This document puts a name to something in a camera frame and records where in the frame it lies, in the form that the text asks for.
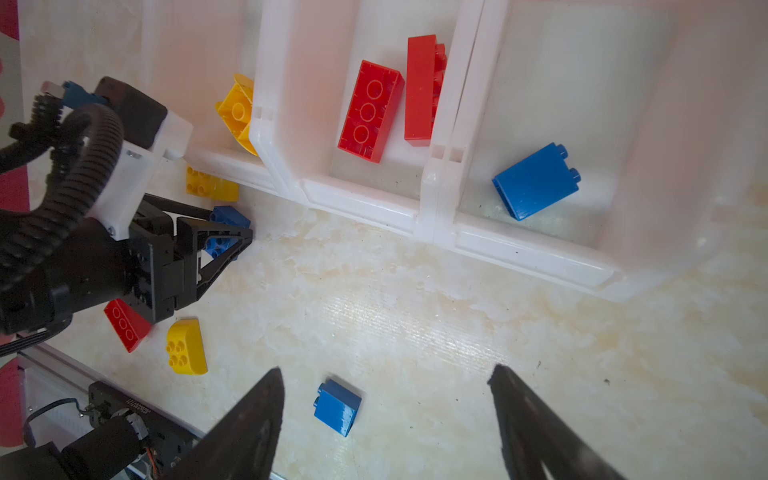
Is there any yellow round printed brick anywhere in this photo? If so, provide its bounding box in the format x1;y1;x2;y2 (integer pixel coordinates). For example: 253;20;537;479
215;73;258;156

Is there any yellow curved brick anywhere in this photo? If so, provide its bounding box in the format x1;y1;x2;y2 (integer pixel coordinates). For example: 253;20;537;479
166;318;208;376
185;167;239;202

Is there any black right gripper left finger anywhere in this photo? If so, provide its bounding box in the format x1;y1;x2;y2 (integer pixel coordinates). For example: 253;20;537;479
166;367;285;480

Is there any blue brick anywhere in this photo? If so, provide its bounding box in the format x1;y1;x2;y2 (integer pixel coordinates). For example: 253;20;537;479
205;205;251;259
492;143;581;221
313;378;362;437

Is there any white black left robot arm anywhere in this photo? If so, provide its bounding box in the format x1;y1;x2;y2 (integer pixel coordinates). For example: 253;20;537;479
1;96;253;356

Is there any white bin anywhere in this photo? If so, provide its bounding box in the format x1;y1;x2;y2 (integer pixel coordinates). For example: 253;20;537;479
140;1;281;195
250;1;484;243
430;1;767;302

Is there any yellow curved brick lower left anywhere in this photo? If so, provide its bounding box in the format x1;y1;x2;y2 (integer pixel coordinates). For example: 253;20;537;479
166;318;208;376

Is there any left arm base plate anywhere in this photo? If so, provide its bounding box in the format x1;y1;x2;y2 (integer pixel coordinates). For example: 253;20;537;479
88;381;200;479

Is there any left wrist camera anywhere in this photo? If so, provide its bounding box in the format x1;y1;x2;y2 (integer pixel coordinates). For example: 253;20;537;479
41;76;194;241

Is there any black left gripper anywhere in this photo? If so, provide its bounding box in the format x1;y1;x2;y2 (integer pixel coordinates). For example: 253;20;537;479
89;193;253;324

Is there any yellow curved brick upper left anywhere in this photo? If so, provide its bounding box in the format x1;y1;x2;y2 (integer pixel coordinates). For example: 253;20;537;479
185;167;239;202

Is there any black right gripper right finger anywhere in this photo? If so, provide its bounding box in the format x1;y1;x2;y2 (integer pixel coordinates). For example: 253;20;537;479
488;364;623;479

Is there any aluminium front rail frame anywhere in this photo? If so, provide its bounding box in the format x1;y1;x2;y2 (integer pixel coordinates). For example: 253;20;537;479
1;347;208;479

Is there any red long brick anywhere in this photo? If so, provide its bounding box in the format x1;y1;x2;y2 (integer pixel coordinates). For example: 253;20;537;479
404;34;447;147

